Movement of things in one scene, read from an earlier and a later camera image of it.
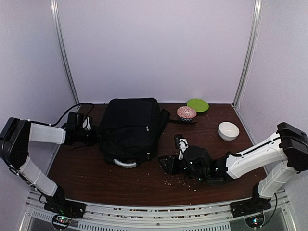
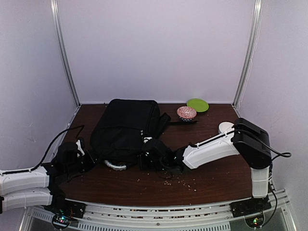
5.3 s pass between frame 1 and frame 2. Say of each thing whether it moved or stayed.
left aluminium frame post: stayed
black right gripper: moved
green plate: stayed
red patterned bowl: stayed
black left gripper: moved
